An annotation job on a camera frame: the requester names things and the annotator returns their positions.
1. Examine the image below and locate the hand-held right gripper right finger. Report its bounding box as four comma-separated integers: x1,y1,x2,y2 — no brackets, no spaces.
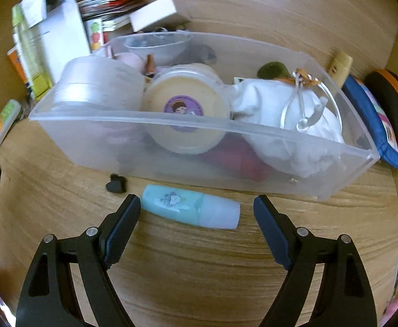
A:
254,194,378,327

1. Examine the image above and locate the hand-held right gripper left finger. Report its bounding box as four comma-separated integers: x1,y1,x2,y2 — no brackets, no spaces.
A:
15,194,141,327

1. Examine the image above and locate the teal bottle with white cap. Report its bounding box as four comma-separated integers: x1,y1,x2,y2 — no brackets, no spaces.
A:
141,184,241,230

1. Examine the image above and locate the clear plastic storage bin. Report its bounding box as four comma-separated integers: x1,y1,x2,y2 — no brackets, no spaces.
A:
29,31,381,201

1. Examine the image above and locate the translucent jar with beige filling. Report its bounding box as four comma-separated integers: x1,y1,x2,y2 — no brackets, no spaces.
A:
141,63,232,155

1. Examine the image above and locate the white cloth pouch with ribbon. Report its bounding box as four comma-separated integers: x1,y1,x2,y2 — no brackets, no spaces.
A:
233,68,346,179

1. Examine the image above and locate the frosted round plastic container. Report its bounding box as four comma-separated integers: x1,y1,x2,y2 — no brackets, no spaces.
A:
51,56,145,120

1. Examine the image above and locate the dark green stone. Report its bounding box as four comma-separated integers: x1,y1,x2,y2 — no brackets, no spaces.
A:
257,61,290,80

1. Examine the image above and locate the small brown bottle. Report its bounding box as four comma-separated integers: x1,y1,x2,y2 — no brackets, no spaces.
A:
144,54,157,77

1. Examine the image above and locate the wooden desktop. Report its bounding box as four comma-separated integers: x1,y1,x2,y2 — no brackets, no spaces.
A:
0,0,398,327

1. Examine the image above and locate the black heart-shaped clip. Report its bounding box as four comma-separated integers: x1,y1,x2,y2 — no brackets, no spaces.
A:
105,174,127,194

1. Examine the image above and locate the green orange white tube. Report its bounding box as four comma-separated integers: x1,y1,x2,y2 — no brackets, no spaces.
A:
0,99,22,155

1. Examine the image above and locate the red velvet pouch gold trim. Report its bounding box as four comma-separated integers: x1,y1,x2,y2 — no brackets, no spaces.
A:
202,136,271,183

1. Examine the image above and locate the orange box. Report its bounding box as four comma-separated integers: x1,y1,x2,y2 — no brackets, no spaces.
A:
6,48,31,86

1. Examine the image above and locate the yellow green packet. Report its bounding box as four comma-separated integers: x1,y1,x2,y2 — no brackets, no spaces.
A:
11,5,53,101

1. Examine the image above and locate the blue fabric pencil case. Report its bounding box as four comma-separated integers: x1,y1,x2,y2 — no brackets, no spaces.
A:
342,77,398,172

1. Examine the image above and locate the black orange round case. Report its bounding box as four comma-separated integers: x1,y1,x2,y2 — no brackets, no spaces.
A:
364,69,398,154

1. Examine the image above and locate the fruit sticker sheet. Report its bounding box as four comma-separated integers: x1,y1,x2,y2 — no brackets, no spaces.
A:
85,19,104,53

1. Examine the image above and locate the white bowl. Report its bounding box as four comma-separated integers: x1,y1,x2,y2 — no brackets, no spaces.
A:
123,32,193,63

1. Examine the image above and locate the stack of sticker booklets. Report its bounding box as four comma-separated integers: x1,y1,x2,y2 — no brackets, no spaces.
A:
74,0,153,31

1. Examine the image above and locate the white rectangular box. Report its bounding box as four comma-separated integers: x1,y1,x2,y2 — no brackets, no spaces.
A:
130,0,182,33

